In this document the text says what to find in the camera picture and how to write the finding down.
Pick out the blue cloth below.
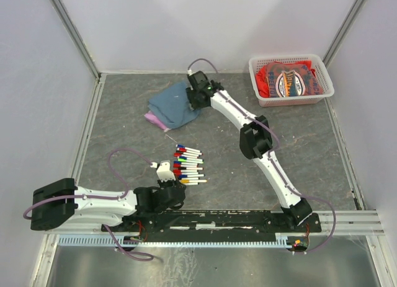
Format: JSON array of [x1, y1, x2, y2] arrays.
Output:
[[148, 81, 201, 130]]

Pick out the pink cloth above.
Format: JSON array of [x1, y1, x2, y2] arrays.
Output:
[[144, 111, 169, 132]]

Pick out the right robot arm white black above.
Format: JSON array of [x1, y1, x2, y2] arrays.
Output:
[[186, 71, 313, 232]]

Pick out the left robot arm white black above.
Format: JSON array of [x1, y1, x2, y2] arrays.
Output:
[[23, 178, 186, 231]]

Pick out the yellow cap marker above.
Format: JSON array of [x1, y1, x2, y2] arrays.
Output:
[[180, 179, 208, 186]]

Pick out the green cap marker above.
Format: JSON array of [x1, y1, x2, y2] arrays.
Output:
[[177, 157, 203, 164]]

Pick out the blue cap marker with eraser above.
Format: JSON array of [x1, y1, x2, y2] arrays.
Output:
[[176, 144, 202, 154]]

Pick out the white plastic basket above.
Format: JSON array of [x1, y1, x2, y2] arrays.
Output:
[[249, 54, 334, 107]]

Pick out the red printed cloth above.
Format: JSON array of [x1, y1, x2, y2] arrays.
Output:
[[255, 60, 324, 98]]

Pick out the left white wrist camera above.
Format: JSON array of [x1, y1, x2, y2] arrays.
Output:
[[150, 160, 176, 182]]

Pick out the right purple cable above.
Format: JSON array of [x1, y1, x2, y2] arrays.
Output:
[[187, 58, 337, 254]]

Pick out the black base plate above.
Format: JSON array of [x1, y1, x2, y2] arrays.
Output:
[[110, 210, 321, 240]]

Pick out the aluminium rail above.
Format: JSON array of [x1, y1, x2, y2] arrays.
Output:
[[43, 210, 385, 237]]

